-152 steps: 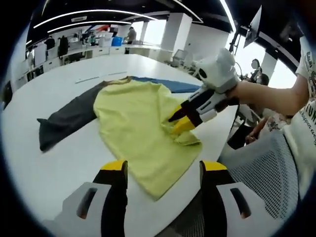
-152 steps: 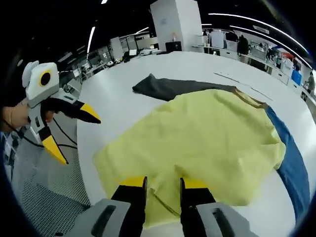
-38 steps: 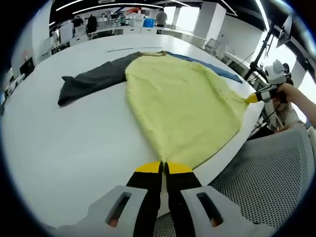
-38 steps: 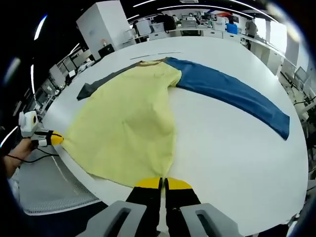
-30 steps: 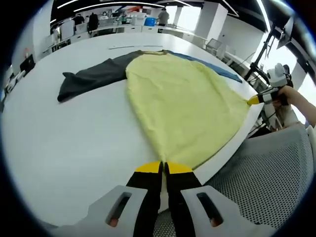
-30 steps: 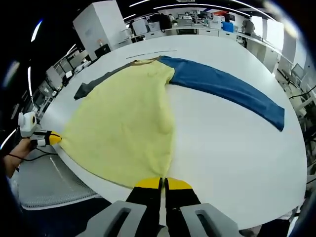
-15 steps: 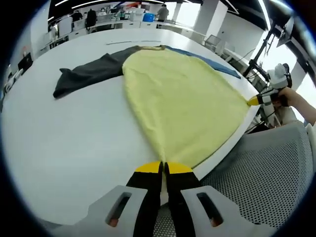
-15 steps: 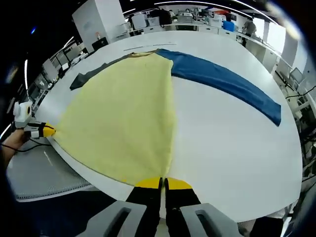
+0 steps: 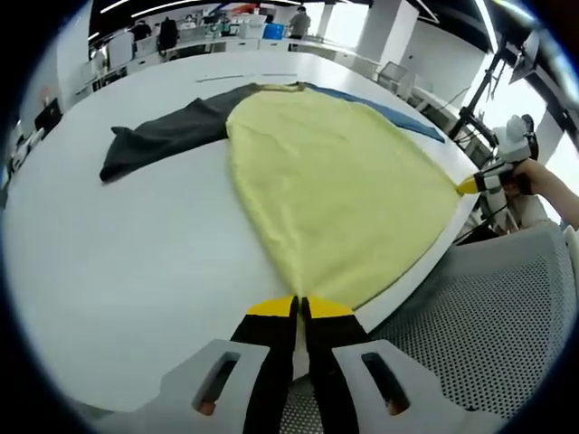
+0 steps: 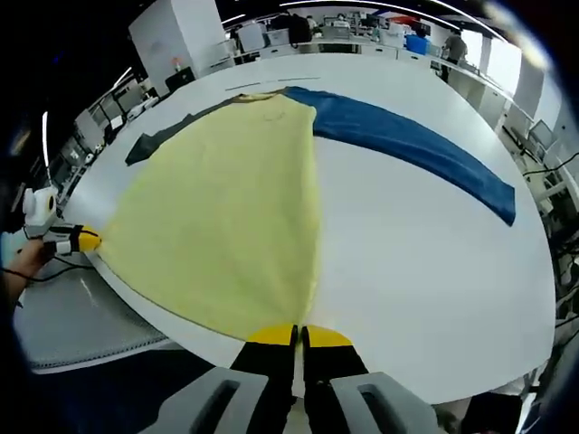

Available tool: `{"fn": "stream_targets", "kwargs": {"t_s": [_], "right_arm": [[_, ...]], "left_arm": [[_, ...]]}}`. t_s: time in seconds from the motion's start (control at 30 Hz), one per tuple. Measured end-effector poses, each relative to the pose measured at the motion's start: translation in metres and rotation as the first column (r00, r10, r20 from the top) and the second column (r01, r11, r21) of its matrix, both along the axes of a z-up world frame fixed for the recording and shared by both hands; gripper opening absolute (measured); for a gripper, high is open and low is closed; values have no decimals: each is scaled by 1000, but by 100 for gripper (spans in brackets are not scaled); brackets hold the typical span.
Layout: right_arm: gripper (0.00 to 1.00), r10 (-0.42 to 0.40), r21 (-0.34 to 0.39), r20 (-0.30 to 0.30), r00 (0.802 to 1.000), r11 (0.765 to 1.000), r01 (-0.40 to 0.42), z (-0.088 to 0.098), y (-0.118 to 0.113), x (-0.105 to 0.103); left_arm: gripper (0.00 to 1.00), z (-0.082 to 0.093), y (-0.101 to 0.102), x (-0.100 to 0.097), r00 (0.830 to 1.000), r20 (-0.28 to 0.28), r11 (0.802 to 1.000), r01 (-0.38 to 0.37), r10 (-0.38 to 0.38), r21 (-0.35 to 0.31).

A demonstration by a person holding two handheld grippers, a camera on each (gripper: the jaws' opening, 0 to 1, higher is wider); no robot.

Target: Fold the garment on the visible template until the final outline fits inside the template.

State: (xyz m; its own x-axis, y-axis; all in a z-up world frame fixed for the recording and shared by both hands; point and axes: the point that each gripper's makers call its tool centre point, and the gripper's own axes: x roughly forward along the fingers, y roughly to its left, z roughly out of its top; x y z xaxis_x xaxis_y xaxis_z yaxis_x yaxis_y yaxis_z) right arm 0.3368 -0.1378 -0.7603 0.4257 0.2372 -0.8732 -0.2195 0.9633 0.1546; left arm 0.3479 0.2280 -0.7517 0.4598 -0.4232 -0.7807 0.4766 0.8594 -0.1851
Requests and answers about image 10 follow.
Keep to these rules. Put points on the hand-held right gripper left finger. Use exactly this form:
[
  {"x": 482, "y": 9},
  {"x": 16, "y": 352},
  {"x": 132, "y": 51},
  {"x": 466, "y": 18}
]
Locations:
[{"x": 258, "y": 389}]

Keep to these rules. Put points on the black desktop monitor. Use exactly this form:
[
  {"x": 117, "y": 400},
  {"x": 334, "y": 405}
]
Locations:
[{"x": 180, "y": 80}]

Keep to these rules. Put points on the blue plastic bin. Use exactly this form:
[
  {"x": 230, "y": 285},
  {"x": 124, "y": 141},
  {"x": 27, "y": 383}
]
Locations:
[{"x": 417, "y": 45}]

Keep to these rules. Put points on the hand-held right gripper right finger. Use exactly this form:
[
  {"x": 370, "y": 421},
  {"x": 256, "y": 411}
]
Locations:
[{"x": 344, "y": 393}]

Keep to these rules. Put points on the person's left hand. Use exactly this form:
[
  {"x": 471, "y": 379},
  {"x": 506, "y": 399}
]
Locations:
[{"x": 31, "y": 260}]

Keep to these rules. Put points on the yellow garment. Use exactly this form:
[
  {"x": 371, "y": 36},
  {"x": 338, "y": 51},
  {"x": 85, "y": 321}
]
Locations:
[{"x": 226, "y": 217}]

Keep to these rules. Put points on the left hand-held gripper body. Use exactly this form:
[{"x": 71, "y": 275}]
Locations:
[{"x": 40, "y": 210}]

